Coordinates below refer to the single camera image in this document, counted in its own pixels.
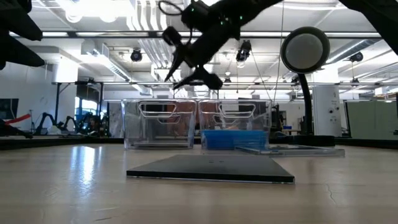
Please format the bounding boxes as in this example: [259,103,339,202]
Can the black table edge rail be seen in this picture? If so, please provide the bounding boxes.
[0,135,398,151]

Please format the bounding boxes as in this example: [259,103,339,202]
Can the black camera cable loop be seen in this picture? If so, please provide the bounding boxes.
[158,0,184,16]

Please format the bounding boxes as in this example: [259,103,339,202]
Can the black background robot arms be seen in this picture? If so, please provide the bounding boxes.
[33,111,110,138]

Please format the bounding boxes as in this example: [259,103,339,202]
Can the red and white barrier band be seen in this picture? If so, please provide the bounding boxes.
[4,113,32,126]

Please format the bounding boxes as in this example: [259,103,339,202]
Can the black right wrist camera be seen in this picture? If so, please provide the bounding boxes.
[182,1,210,32]

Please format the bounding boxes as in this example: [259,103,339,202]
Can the clear jewel case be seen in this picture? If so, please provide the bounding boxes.
[235,144,346,158]

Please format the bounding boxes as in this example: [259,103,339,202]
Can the black ceiling-hung spotlight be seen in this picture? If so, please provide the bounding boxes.
[235,40,252,63]
[349,51,364,63]
[130,48,143,63]

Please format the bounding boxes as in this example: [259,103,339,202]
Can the grey partition wall panel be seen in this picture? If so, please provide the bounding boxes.
[344,100,398,141]

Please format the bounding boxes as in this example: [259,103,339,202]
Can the clear plastic bin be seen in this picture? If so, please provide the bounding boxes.
[198,98,273,151]
[121,98,197,150]

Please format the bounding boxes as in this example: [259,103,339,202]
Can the blue translucent jewel case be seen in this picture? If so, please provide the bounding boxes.
[201,129,270,151]

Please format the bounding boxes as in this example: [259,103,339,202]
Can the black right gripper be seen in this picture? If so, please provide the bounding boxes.
[161,17,241,91]

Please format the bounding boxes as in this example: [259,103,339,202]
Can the round black gooseneck lamp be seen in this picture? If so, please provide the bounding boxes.
[280,26,336,147]

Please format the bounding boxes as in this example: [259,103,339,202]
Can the white cylindrical pillar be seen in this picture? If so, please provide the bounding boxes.
[312,85,343,138]

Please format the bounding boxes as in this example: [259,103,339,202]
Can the white ceiling air duct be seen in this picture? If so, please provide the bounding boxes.
[80,42,154,96]

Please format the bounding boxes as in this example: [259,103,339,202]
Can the dark wall monitor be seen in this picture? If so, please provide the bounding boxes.
[0,98,20,121]

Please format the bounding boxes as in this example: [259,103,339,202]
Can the black jewel case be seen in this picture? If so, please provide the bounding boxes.
[126,154,295,184]

